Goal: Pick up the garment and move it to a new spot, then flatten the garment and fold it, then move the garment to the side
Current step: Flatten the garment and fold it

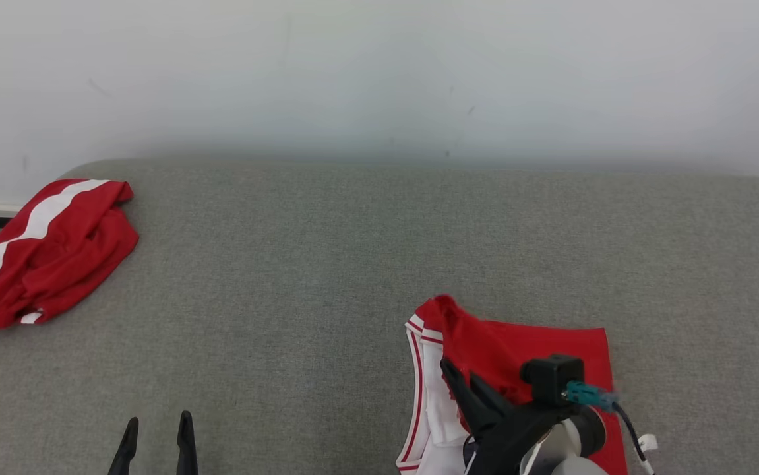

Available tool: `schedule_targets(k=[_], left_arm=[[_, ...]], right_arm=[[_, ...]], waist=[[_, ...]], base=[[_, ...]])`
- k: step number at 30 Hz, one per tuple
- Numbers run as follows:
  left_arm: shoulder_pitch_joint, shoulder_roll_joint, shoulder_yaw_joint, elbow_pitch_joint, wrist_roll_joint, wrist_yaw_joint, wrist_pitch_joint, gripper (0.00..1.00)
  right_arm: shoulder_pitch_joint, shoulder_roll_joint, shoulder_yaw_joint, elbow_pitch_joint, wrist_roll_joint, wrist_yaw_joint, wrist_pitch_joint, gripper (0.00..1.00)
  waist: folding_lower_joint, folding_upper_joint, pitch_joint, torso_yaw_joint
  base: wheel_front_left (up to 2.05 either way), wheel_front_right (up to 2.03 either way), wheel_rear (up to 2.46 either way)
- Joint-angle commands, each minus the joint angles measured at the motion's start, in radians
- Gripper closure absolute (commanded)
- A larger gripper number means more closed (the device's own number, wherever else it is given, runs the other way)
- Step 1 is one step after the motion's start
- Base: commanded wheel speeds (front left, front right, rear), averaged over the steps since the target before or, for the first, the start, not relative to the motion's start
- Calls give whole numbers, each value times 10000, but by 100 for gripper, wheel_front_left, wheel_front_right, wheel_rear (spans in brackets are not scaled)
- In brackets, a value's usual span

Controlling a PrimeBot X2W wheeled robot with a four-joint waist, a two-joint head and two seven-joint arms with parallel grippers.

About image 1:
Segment grey fabric sofa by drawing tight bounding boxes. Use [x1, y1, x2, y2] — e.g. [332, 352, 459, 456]
[0, 157, 759, 475]

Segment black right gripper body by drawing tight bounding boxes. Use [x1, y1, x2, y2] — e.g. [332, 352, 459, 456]
[462, 402, 608, 475]

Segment red shorts with white stripe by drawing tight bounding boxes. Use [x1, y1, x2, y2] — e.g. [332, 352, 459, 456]
[0, 178, 140, 329]

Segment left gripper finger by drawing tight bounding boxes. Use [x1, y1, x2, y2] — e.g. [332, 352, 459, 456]
[107, 417, 140, 475]
[177, 410, 199, 475]

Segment red jersey with white sleeves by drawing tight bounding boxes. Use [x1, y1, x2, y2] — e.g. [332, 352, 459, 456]
[396, 294, 629, 475]

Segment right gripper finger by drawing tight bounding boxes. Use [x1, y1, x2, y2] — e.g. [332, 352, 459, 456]
[470, 373, 519, 416]
[440, 358, 496, 433]

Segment black cable with teal connector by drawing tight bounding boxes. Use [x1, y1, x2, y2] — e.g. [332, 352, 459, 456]
[564, 381, 658, 475]

